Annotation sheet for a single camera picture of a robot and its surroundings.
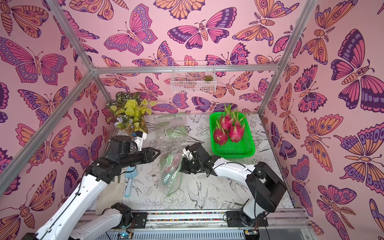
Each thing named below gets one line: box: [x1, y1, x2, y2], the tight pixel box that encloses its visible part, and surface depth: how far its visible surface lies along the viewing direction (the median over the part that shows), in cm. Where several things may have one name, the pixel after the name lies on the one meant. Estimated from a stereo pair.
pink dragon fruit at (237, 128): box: [230, 111, 246, 143], surface depth 100 cm
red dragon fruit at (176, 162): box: [171, 154, 180, 168], surface depth 76 cm
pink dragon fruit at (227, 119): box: [221, 103, 234, 131], surface depth 105 cm
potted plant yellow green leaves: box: [105, 92, 152, 134], surface depth 94 cm
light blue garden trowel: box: [124, 166, 138, 198], surface depth 83 cm
